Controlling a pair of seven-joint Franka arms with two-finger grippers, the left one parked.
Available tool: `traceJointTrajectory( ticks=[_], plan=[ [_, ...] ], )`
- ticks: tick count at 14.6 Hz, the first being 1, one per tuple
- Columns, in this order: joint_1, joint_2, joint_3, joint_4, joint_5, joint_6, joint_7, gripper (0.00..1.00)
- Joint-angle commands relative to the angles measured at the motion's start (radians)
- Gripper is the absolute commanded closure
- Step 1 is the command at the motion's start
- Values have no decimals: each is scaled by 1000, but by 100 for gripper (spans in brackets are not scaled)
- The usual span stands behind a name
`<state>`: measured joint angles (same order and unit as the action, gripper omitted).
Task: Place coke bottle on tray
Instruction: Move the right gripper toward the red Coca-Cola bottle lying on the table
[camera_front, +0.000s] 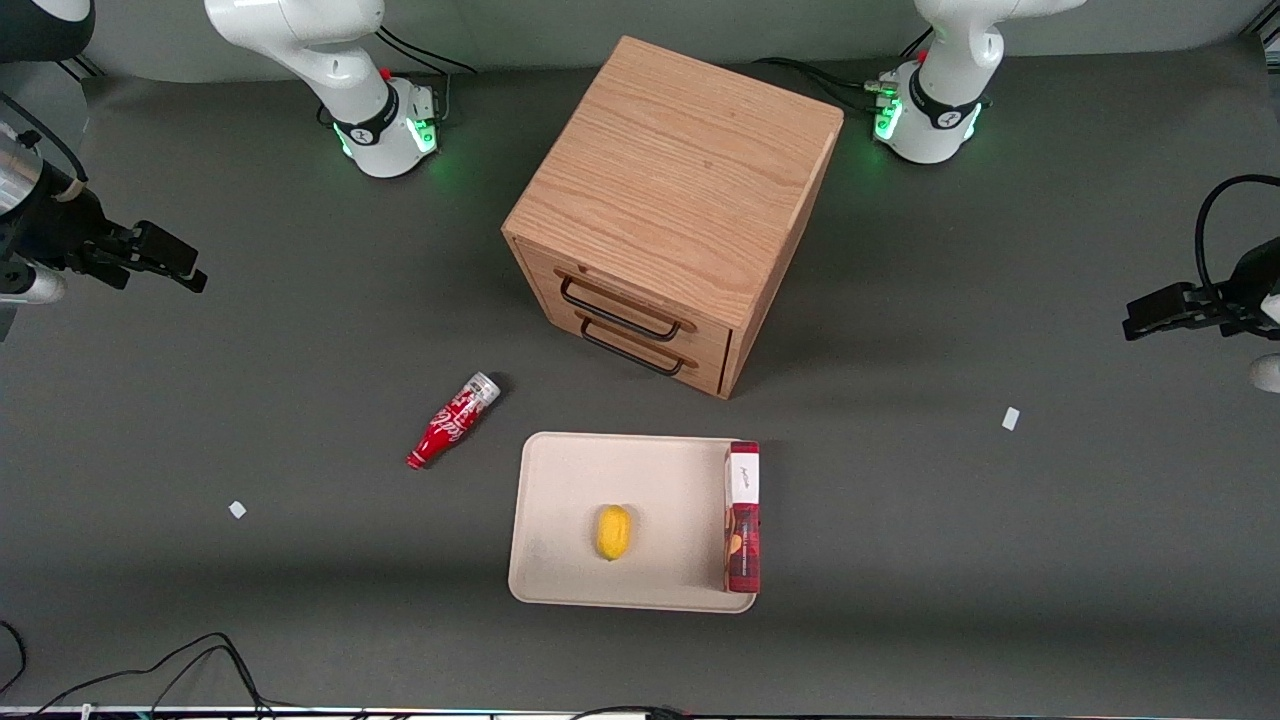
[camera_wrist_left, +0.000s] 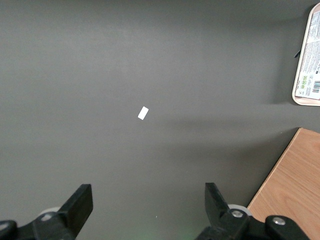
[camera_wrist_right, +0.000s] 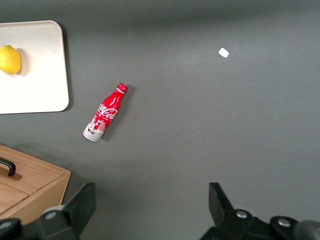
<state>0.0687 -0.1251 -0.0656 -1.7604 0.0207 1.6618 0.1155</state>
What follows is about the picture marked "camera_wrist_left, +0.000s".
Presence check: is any small white tape piece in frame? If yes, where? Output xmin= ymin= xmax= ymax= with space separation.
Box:
xmin=137 ymin=106 xmax=150 ymax=121

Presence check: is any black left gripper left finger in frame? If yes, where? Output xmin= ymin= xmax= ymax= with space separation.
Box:
xmin=0 ymin=183 xmax=94 ymax=240

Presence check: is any wooden two-drawer cabinet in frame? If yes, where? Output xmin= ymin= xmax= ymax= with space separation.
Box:
xmin=246 ymin=127 xmax=320 ymax=240

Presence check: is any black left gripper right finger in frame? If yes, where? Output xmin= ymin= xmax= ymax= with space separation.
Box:
xmin=196 ymin=182 xmax=311 ymax=240

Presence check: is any beige plastic tray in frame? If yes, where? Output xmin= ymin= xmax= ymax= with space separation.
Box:
xmin=291 ymin=3 xmax=320 ymax=107

